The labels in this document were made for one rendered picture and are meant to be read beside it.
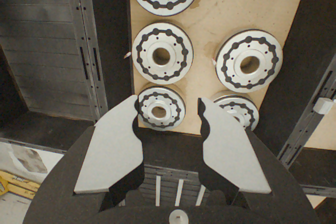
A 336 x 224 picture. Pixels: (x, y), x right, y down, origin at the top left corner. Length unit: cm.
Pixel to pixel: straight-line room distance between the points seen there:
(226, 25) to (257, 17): 5
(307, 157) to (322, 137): 6
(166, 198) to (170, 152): 32
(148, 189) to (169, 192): 7
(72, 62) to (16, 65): 15
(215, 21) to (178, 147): 25
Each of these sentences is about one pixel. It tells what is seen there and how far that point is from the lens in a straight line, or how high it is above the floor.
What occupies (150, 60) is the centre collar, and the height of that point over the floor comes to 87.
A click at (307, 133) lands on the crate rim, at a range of 29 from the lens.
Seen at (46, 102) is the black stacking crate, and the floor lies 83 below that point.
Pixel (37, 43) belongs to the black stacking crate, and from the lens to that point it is 43.
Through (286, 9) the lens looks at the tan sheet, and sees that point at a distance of 32.
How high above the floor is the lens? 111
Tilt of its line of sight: 60 degrees down
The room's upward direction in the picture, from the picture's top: 165 degrees counter-clockwise
